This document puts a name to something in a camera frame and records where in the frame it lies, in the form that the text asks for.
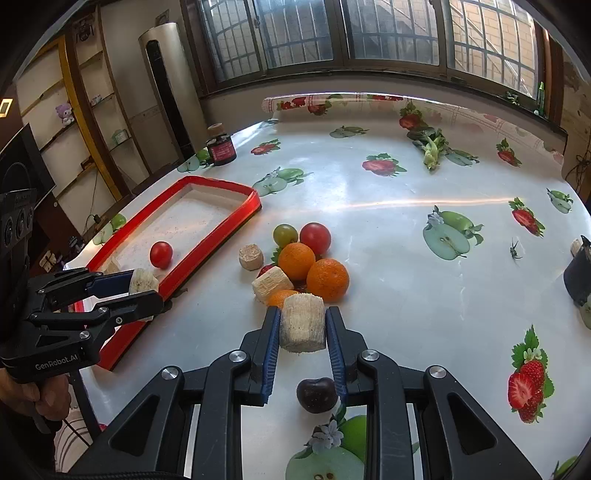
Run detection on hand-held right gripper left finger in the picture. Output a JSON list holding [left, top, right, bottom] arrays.
[[69, 305, 282, 480]]

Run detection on fruit printed tablecloth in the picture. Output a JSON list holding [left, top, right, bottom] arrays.
[[60, 92, 591, 480]]

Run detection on wall shelf unit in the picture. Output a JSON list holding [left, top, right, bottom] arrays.
[[18, 28, 153, 204]]

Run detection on green tomato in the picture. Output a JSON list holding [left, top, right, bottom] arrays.
[[273, 224, 299, 246]]

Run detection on red rimmed tray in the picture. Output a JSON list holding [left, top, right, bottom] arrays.
[[74, 175, 262, 372]]

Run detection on red tomato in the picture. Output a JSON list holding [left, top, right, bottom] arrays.
[[150, 241, 174, 268], [300, 222, 332, 256]]

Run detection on green leafy vegetable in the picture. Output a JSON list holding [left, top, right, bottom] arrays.
[[406, 127, 451, 171]]

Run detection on black jar with red label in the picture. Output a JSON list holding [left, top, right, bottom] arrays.
[[206, 131, 237, 167]]

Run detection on black container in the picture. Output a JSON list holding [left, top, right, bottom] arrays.
[[563, 235, 591, 308]]

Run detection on orange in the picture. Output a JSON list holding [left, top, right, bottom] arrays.
[[267, 289, 301, 309], [307, 258, 350, 302], [277, 242, 317, 282]]

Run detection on person's left hand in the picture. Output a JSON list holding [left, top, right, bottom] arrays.
[[0, 371, 71, 433]]

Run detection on peeled sugarcane piece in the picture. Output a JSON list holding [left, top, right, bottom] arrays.
[[130, 269, 160, 296], [239, 244, 263, 269], [279, 294, 326, 354], [252, 266, 294, 305]]

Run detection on black monitor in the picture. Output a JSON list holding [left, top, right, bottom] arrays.
[[0, 122, 56, 197]]

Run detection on barred window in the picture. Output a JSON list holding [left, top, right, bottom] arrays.
[[180, 0, 552, 97]]

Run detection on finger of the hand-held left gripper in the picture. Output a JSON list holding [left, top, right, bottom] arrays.
[[28, 269, 139, 306], [27, 290, 165, 345]]

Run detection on tower air conditioner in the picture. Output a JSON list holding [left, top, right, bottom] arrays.
[[139, 22, 208, 174]]

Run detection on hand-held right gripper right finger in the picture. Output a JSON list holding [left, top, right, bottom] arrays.
[[325, 305, 543, 480]]

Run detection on dark purple plum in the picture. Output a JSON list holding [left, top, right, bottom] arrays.
[[296, 377, 339, 413]]

